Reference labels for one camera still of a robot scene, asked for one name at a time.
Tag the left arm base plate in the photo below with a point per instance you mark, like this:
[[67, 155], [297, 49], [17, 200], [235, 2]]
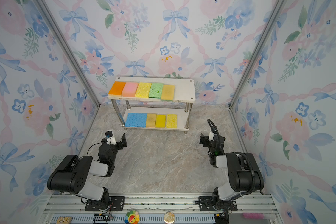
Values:
[[112, 203]]

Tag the left aluminium frame post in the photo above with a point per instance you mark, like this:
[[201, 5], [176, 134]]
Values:
[[47, 15]]

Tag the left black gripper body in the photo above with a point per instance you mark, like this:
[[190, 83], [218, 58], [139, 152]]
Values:
[[114, 149]]

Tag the round gold badge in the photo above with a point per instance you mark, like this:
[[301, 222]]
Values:
[[169, 217]]

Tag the light yellow cellulose sponge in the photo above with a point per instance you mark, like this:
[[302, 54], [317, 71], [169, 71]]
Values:
[[143, 90]]

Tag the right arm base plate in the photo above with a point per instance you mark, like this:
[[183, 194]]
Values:
[[213, 204]]

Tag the aluminium frame post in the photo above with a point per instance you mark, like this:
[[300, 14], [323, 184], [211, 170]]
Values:
[[47, 15], [257, 51]]

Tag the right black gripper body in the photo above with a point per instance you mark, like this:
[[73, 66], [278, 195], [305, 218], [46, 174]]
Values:
[[207, 143]]

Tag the blue sponge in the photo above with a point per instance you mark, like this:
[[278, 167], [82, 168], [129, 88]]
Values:
[[131, 120], [141, 119]]

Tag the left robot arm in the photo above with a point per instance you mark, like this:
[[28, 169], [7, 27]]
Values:
[[72, 173]]

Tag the orange sponge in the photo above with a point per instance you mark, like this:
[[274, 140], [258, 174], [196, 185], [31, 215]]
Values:
[[116, 89]]

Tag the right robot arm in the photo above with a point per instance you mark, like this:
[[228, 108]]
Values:
[[244, 176]]

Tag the bright yellow scouring sponge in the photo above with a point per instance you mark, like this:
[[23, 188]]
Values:
[[160, 121]]

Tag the right aluminium frame post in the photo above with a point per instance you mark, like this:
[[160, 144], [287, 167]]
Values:
[[257, 51]]

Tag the blue sponge front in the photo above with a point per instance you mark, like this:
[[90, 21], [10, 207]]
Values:
[[141, 119]]

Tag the aluminium front rail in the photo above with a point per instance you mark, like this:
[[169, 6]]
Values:
[[257, 208]]

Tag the colourful flower toy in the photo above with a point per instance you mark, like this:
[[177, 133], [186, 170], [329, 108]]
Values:
[[132, 217]]

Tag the pink sponge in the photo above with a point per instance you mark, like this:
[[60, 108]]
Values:
[[130, 89]]

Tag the green sponge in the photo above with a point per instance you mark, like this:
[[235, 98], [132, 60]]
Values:
[[156, 90]]

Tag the white two-tier metal shelf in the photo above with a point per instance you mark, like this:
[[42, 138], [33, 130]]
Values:
[[181, 105]]

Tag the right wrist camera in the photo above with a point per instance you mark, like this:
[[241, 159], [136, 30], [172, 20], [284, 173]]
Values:
[[212, 134]]

